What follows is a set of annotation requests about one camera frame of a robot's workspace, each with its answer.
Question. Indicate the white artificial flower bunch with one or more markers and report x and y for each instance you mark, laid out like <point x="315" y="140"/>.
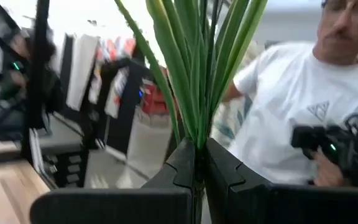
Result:
<point x="197" y="77"/>

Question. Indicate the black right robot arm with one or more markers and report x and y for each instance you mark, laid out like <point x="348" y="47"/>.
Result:
<point x="5" y="90"/>

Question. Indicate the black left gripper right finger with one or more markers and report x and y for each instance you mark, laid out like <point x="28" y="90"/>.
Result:
<point x="291" y="205"/>

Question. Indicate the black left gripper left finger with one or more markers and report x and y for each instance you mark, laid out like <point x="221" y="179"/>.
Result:
<point x="120" y="205"/>

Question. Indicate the person's hand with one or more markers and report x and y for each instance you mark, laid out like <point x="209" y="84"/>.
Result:
<point x="326" y="171"/>

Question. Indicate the person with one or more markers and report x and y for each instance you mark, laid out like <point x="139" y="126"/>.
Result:
<point x="284" y="93"/>

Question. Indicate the red bin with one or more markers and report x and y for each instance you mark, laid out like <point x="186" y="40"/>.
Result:
<point x="155" y="99"/>

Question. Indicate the white panel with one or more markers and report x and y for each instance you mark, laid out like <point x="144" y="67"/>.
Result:
<point x="82" y="71"/>

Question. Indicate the black aluminium table frame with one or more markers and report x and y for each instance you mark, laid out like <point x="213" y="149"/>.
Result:
<point x="39" y="77"/>

